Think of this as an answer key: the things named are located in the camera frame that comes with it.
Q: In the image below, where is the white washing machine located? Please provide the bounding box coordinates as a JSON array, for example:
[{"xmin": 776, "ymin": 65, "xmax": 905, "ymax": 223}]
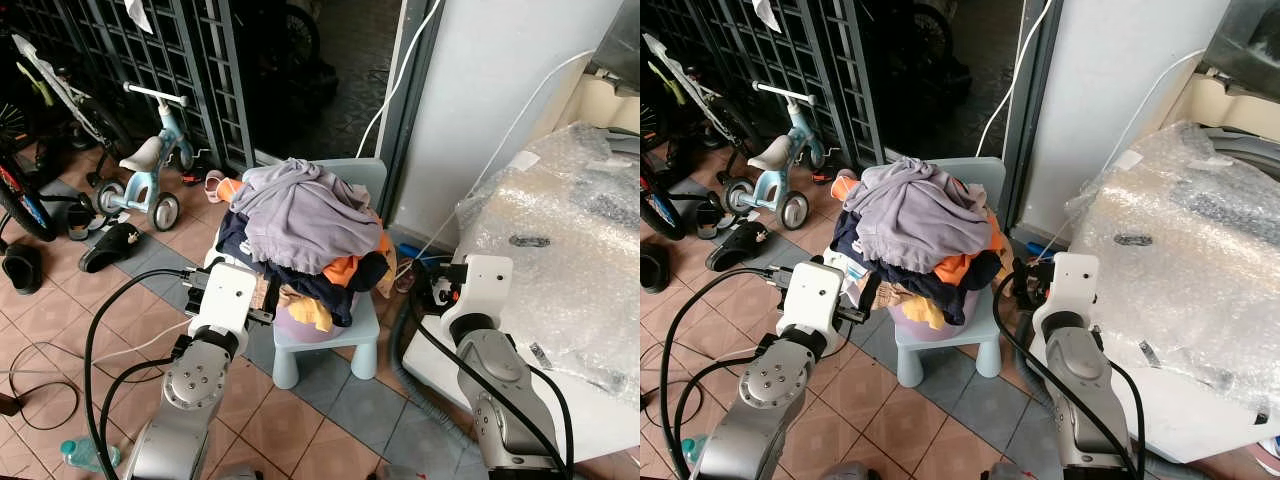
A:
[
  {"xmin": 398, "ymin": 122, "xmax": 641, "ymax": 463},
  {"xmin": 1018, "ymin": 120, "xmax": 1280, "ymax": 465}
]

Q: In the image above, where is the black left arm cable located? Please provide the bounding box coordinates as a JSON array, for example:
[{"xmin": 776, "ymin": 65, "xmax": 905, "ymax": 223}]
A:
[
  {"xmin": 84, "ymin": 266, "xmax": 201, "ymax": 480},
  {"xmin": 658, "ymin": 264, "xmax": 791, "ymax": 480}
]

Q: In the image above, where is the white floor cable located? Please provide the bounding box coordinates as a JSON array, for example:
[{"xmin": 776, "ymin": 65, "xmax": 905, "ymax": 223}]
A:
[
  {"xmin": 8, "ymin": 318, "xmax": 193, "ymax": 379},
  {"xmin": 640, "ymin": 335, "xmax": 791, "ymax": 373}
]

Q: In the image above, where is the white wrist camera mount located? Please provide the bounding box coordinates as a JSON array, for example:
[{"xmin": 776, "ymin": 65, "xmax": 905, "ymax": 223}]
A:
[
  {"xmin": 188, "ymin": 262, "xmax": 259, "ymax": 337},
  {"xmin": 1030, "ymin": 252, "xmax": 1100, "ymax": 337},
  {"xmin": 440, "ymin": 255, "xmax": 515, "ymax": 346},
  {"xmin": 779, "ymin": 260, "xmax": 847, "ymax": 337}
]

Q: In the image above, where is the navy blue garment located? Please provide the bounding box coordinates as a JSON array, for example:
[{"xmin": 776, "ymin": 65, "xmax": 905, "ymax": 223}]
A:
[
  {"xmin": 832, "ymin": 208, "xmax": 1009, "ymax": 326},
  {"xmin": 215, "ymin": 208, "xmax": 393, "ymax": 327}
]

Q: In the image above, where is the black metal grille gate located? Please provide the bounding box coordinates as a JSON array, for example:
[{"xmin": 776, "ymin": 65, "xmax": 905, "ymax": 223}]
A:
[
  {"xmin": 0, "ymin": 0, "xmax": 253, "ymax": 173},
  {"xmin": 640, "ymin": 0, "xmax": 883, "ymax": 173}
]

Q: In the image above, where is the dark grey plastic sheet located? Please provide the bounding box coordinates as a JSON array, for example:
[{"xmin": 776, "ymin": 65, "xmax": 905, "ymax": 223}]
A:
[
  {"xmin": 588, "ymin": 15, "xmax": 641, "ymax": 83},
  {"xmin": 1198, "ymin": 0, "xmax": 1280, "ymax": 76}
]

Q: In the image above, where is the yellow cloth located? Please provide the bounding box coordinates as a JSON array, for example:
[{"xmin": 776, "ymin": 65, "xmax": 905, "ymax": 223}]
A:
[
  {"xmin": 905, "ymin": 296, "xmax": 951, "ymax": 331},
  {"xmin": 290, "ymin": 298, "xmax": 337, "ymax": 333}
]

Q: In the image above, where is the thin white cable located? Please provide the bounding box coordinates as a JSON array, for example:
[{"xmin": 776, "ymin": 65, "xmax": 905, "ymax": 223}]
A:
[
  {"xmin": 1034, "ymin": 47, "xmax": 1207, "ymax": 263},
  {"xmin": 418, "ymin": 49, "xmax": 597, "ymax": 263}
]

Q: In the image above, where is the thick white cable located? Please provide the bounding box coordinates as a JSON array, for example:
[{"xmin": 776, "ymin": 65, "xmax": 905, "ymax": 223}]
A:
[
  {"xmin": 355, "ymin": 0, "xmax": 444, "ymax": 161},
  {"xmin": 975, "ymin": 0, "xmax": 1057, "ymax": 159}
]

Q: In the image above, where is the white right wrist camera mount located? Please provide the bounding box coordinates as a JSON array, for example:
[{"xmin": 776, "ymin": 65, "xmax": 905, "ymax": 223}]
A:
[
  {"xmin": 440, "ymin": 255, "xmax": 515, "ymax": 346},
  {"xmin": 1030, "ymin": 252, "xmax": 1100, "ymax": 337}
]

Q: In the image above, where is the grey lilac garment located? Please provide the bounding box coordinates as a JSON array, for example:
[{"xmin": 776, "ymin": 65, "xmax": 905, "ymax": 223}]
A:
[
  {"xmin": 231, "ymin": 159, "xmax": 384, "ymax": 277},
  {"xmin": 844, "ymin": 158, "xmax": 997, "ymax": 276}
]

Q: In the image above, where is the black slipper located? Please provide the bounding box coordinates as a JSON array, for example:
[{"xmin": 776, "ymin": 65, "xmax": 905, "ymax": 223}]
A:
[
  {"xmin": 78, "ymin": 221, "xmax": 144, "ymax": 274},
  {"xmin": 0, "ymin": 242, "xmax": 47, "ymax": 297},
  {"xmin": 640, "ymin": 242, "xmax": 672, "ymax": 295},
  {"xmin": 705, "ymin": 221, "xmax": 771, "ymax": 273}
]

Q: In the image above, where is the black bicycle with red frame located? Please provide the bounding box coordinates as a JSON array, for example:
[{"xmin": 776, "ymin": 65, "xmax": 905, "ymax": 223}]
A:
[
  {"xmin": 640, "ymin": 98, "xmax": 685, "ymax": 243},
  {"xmin": 0, "ymin": 98, "xmax": 61, "ymax": 243}
]

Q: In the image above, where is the white child bicycle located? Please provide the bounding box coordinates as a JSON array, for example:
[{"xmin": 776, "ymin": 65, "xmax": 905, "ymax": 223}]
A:
[
  {"xmin": 642, "ymin": 32, "xmax": 761, "ymax": 151},
  {"xmin": 10, "ymin": 33, "xmax": 133, "ymax": 153}
]

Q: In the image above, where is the light blue plastic chair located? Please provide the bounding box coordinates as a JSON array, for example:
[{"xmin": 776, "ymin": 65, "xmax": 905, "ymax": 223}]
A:
[
  {"xmin": 214, "ymin": 157, "xmax": 387, "ymax": 391},
  {"xmin": 830, "ymin": 156, "xmax": 1007, "ymax": 389}
]

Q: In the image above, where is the thin black floor cable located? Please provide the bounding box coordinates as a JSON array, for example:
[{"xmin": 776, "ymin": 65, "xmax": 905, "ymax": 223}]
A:
[
  {"xmin": 640, "ymin": 340, "xmax": 683, "ymax": 429},
  {"xmin": 0, "ymin": 338, "xmax": 83, "ymax": 433}
]

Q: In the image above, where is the black shoe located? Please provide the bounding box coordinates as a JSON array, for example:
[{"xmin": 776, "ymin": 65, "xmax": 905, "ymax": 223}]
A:
[
  {"xmin": 64, "ymin": 194, "xmax": 97, "ymax": 242},
  {"xmin": 694, "ymin": 198, "xmax": 724, "ymax": 241}
]

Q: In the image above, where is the light blue toddler tricycle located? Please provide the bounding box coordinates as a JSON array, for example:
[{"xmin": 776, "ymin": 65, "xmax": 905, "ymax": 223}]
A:
[
  {"xmin": 722, "ymin": 81, "xmax": 814, "ymax": 232},
  {"xmin": 95, "ymin": 82, "xmax": 197, "ymax": 233}
]

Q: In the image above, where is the purple plastic basin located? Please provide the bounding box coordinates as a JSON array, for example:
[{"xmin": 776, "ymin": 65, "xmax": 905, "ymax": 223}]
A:
[
  {"xmin": 273, "ymin": 292, "xmax": 353, "ymax": 347},
  {"xmin": 890, "ymin": 290, "xmax": 976, "ymax": 347}
]

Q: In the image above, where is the clear bubble wrap sheet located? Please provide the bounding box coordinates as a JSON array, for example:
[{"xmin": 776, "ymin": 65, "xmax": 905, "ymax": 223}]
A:
[
  {"xmin": 452, "ymin": 122, "xmax": 641, "ymax": 406},
  {"xmin": 1062, "ymin": 120, "xmax": 1280, "ymax": 421}
]

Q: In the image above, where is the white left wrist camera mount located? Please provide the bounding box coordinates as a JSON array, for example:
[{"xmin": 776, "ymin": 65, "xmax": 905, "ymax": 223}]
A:
[
  {"xmin": 188, "ymin": 262, "xmax": 259, "ymax": 337},
  {"xmin": 779, "ymin": 260, "xmax": 847, "ymax": 337}
]

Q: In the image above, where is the orange garment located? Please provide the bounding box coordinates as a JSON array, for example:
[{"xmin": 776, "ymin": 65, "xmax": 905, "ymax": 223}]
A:
[
  {"xmin": 935, "ymin": 210, "xmax": 1007, "ymax": 291},
  {"xmin": 318, "ymin": 232, "xmax": 393, "ymax": 293}
]

